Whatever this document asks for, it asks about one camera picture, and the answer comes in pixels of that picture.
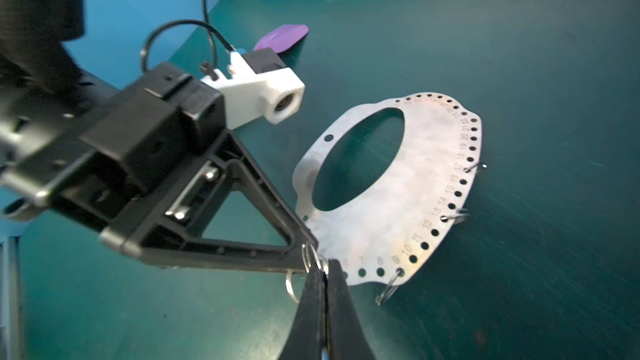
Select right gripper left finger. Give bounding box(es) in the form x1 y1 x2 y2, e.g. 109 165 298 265
279 267 327 360

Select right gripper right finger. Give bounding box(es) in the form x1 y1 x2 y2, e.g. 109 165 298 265
326 259 375 359

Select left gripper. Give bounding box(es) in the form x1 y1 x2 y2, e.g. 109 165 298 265
1 63 318 273

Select key with blue tag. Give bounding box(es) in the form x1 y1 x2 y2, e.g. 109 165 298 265
285 242 329 304

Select metal key holder plate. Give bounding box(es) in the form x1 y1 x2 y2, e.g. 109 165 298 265
293 93 483 304

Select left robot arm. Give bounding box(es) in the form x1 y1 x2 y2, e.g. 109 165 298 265
1 0 318 273

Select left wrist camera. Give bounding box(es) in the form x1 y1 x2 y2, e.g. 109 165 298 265
202 48 305 129

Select purple spatula pink handle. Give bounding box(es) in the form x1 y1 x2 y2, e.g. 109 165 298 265
253 24 309 54

